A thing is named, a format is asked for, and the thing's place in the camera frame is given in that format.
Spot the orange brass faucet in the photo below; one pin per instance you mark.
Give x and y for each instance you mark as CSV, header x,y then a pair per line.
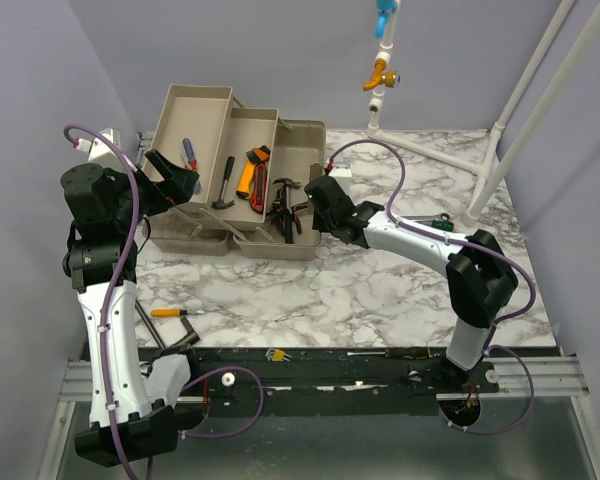
x,y
382,76

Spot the long black screwdriver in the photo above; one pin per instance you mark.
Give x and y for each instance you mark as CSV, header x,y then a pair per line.
x,y
415,353

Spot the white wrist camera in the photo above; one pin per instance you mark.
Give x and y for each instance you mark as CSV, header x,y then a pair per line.
x,y
342,174
98,152

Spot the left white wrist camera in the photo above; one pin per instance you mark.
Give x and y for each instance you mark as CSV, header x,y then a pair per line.
x,y
98,152

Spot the small blue clear screwdriver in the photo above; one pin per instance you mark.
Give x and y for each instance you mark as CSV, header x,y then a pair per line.
x,y
185,162

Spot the black mounting rail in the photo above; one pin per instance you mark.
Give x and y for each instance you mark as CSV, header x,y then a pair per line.
x,y
325,382

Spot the taupe plastic tool box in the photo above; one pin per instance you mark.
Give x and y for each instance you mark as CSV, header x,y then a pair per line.
x,y
219,125

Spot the yellow hex key set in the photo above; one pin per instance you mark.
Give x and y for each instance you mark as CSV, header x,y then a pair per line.
x,y
277,355

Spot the chrome ratchet wrench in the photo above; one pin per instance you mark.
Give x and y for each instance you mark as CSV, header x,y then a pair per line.
x,y
420,219

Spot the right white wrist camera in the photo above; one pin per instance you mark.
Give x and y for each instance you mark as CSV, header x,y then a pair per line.
x,y
342,174

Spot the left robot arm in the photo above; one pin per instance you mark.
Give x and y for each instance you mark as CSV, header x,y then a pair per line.
x,y
131,414

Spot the black handled claw hammer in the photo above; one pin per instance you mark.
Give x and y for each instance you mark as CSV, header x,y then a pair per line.
x,y
289,236

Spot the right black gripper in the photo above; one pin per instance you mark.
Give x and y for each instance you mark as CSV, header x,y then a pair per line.
x,y
317,223

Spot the black metal l bracket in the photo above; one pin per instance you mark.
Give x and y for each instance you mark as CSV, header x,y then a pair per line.
x,y
166,332

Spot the grey black tin snips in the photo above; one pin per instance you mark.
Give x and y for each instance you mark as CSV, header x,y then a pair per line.
x,y
281,207

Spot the blue valve handle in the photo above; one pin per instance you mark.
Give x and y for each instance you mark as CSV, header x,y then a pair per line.
x,y
385,10

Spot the small orange handled screwdriver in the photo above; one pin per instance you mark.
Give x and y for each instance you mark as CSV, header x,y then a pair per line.
x,y
174,313

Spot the orange black needle-nose pliers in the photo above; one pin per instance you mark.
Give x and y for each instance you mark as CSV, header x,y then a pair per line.
x,y
296,209

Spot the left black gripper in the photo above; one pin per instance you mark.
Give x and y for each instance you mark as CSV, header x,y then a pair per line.
x,y
176,186

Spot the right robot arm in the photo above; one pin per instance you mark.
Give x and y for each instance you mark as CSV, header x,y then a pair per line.
x,y
480,280

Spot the black orange hex key set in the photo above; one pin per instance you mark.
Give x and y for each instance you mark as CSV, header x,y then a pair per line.
x,y
258,155

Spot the red black utility knife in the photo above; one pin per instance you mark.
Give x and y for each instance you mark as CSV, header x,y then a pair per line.
x,y
259,186

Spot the orange black utility knife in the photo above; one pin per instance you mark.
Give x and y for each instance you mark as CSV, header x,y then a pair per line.
x,y
244,184

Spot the aluminium extrusion frame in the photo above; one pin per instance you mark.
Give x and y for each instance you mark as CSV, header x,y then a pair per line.
x,y
95,264

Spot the small black handled hammer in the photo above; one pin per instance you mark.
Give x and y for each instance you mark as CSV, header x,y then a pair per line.
x,y
220,203

